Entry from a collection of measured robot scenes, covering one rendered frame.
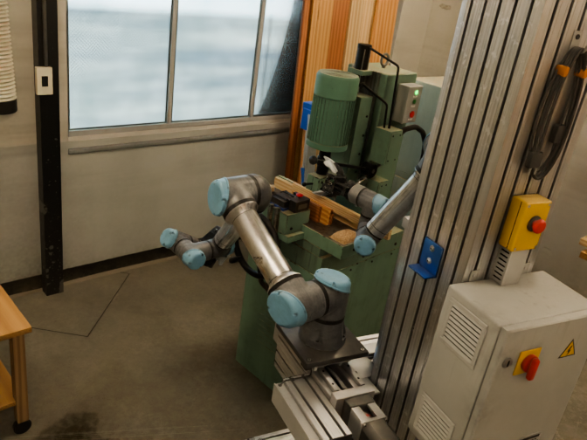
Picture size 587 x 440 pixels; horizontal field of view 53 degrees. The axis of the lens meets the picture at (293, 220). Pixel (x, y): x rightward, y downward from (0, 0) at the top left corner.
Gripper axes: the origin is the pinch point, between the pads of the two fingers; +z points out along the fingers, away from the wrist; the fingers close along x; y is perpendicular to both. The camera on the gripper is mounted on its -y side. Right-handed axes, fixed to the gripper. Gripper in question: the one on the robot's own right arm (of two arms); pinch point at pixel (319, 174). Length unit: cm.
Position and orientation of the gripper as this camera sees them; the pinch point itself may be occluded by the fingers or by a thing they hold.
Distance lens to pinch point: 235.0
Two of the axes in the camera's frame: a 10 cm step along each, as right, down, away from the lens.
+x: -2.9, 9.2, 2.7
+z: -6.9, -4.0, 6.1
